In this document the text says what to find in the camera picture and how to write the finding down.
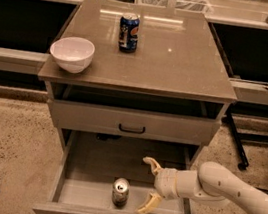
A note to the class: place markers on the white bowl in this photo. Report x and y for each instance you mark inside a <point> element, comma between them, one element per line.
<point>73,54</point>

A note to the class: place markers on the black table leg frame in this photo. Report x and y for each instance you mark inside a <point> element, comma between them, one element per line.
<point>239,138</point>

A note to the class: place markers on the open grey middle drawer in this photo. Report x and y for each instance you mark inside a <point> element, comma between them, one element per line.
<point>90,166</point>

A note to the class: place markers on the silver 7up can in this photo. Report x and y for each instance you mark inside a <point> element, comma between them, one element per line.
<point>120,193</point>

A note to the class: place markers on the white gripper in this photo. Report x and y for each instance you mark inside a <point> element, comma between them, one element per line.
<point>165,182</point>

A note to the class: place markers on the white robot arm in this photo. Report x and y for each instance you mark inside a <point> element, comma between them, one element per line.
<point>211,184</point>

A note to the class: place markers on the blue Pepsi can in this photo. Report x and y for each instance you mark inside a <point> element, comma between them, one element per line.
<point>128,34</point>

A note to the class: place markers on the white wire basket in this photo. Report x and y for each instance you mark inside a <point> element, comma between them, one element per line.
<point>198,6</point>

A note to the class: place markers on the grey drawer cabinet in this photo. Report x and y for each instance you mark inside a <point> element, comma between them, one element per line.
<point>175,69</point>

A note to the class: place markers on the closed grey top drawer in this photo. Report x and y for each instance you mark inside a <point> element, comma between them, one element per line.
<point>132,123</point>

